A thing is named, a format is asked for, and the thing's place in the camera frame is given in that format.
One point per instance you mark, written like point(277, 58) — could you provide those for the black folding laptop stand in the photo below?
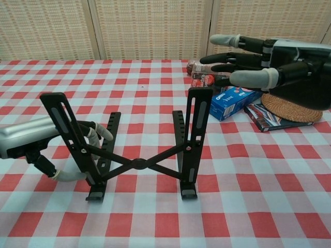
point(196, 129)

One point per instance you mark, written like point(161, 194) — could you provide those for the bamboo folding screen panel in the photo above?
point(155, 28)
point(44, 28)
point(269, 18)
point(327, 38)

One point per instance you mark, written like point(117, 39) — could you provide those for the red white checked tablecloth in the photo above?
point(155, 219)

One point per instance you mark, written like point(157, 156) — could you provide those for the clear plastic box red items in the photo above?
point(201, 77)

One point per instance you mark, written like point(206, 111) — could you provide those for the round woven rattan coaster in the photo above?
point(287, 111)

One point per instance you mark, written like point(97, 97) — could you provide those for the dark red striped snack box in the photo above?
point(266, 120)

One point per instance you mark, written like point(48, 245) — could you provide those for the blue Oreo cookie box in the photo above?
point(227, 103)

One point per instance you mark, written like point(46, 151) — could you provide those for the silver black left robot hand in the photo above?
point(26, 134)

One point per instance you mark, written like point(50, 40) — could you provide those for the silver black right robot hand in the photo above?
point(302, 75)

